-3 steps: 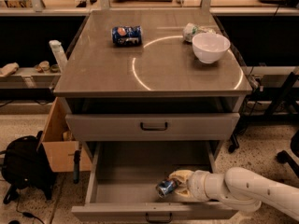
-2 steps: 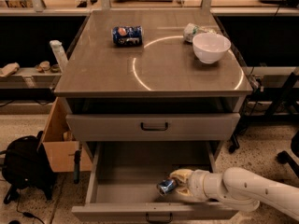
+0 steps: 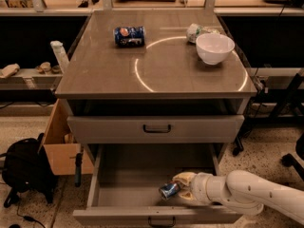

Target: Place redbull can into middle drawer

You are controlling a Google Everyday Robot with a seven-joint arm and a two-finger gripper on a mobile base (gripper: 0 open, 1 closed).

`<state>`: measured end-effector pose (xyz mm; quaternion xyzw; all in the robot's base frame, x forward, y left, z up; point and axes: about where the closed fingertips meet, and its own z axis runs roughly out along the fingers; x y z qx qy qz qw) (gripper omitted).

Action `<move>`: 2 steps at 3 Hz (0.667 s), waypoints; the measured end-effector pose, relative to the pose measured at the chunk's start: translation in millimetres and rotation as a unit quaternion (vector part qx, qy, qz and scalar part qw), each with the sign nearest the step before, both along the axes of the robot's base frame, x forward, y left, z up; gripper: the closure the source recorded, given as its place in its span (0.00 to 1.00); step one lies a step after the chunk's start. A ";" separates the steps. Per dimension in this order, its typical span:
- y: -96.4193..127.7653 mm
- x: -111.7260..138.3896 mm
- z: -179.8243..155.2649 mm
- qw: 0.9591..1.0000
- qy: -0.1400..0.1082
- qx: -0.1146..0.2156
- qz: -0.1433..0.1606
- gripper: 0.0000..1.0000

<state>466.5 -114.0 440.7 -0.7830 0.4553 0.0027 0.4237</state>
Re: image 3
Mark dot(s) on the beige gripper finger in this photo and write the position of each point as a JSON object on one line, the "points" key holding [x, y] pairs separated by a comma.
{"points": [[186, 194], [184, 178]]}

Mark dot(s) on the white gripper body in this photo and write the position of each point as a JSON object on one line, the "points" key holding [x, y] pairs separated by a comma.
{"points": [[199, 186]]}

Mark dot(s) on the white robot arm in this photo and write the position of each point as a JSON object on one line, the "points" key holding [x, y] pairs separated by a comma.
{"points": [[243, 192]]}

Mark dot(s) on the open middle grey drawer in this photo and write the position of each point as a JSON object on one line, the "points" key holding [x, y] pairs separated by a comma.
{"points": [[124, 189]]}

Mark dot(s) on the closed upper grey drawer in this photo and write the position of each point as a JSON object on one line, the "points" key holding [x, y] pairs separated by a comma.
{"points": [[185, 129]]}

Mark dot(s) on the grey drawer cabinet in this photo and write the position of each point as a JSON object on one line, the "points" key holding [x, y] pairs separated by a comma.
{"points": [[164, 77]]}

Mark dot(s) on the blue pepsi can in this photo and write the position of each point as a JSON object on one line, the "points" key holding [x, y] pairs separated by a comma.
{"points": [[129, 37]]}

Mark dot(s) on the black office chair base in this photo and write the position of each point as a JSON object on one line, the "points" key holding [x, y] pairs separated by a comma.
{"points": [[289, 160]]}

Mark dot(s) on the cardboard box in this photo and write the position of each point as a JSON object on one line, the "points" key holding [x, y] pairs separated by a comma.
{"points": [[59, 143]]}

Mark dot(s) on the white bowl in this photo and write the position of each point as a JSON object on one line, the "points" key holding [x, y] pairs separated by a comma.
{"points": [[214, 48]]}

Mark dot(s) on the black backpack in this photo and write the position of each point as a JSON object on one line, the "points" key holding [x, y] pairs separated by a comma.
{"points": [[26, 167]]}

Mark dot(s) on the white plastic bottle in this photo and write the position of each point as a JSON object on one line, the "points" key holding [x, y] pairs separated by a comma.
{"points": [[60, 54]]}

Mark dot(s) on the black middle drawer handle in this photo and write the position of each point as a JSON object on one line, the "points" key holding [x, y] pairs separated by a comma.
{"points": [[161, 223]]}

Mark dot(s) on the black drawer handle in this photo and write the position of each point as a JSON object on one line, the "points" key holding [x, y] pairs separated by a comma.
{"points": [[156, 128], [161, 223]]}

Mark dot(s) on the black upper drawer handle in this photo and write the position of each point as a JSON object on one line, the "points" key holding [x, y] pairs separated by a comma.
{"points": [[156, 128]]}

